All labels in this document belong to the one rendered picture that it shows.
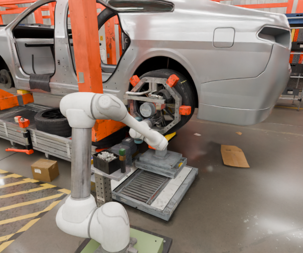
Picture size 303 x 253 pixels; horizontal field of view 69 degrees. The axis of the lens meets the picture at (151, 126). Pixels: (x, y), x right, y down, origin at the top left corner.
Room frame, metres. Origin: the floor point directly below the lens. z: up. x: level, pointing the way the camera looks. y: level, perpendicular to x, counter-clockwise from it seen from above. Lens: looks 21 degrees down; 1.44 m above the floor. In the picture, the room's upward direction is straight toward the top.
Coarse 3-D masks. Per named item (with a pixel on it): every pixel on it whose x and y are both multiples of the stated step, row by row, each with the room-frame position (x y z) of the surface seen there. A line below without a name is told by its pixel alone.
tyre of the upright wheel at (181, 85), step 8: (152, 72) 2.16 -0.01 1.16; (160, 72) 2.12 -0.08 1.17; (168, 72) 2.13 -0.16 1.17; (176, 72) 2.22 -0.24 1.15; (184, 80) 2.14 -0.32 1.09; (176, 88) 2.04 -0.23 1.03; (184, 88) 2.02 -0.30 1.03; (192, 88) 2.18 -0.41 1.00; (184, 96) 2.00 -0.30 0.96; (192, 96) 2.11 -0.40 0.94; (184, 104) 2.00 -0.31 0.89; (192, 104) 2.08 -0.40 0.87; (192, 112) 2.13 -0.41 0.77; (184, 120) 2.00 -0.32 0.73; (176, 128) 2.03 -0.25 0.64
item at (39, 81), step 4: (32, 76) 3.22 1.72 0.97; (36, 76) 3.18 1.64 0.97; (40, 76) 3.14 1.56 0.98; (44, 76) 3.11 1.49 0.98; (48, 76) 3.07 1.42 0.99; (32, 80) 3.20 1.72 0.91; (36, 80) 3.17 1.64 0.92; (40, 80) 3.13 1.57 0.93; (44, 80) 3.09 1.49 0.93; (48, 80) 3.05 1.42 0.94; (32, 84) 3.19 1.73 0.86; (36, 84) 3.15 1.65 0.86; (40, 84) 3.10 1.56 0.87; (44, 84) 3.06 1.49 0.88; (48, 84) 3.02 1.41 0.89; (32, 88) 3.20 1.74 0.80; (40, 88) 3.11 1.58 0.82; (44, 88) 3.07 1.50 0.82; (48, 88) 3.03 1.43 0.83
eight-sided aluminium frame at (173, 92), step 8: (144, 80) 2.10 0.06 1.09; (152, 80) 2.07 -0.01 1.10; (160, 80) 2.03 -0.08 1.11; (136, 88) 2.15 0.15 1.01; (168, 88) 1.99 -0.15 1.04; (176, 96) 1.95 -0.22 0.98; (176, 104) 1.95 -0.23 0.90; (136, 112) 2.21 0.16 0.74; (176, 112) 1.95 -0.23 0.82; (176, 120) 1.94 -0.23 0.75; (152, 128) 2.08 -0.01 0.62; (160, 128) 2.08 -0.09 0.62; (168, 128) 1.98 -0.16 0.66
